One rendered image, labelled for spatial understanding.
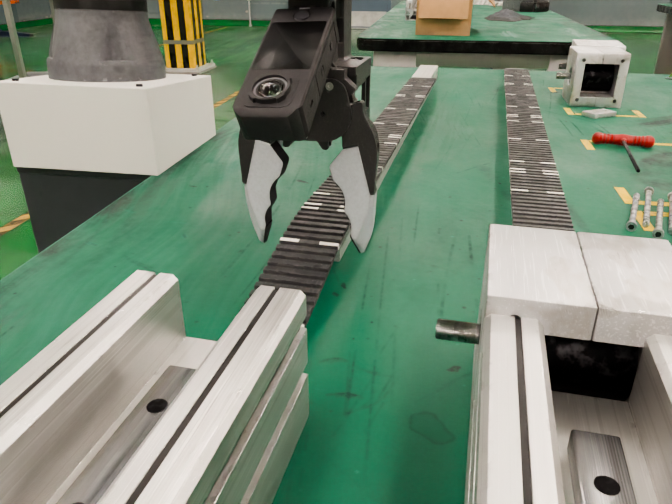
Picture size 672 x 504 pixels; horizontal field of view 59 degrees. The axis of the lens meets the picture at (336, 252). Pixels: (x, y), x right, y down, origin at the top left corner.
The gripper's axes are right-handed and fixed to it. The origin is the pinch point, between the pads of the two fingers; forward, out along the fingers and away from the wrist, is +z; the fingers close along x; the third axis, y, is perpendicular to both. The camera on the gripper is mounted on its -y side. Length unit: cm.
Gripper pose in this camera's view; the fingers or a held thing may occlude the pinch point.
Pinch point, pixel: (309, 239)
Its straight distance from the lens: 49.5
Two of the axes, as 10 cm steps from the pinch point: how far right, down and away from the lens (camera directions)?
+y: 2.4, -4.2, 8.7
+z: 0.0, 9.0, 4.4
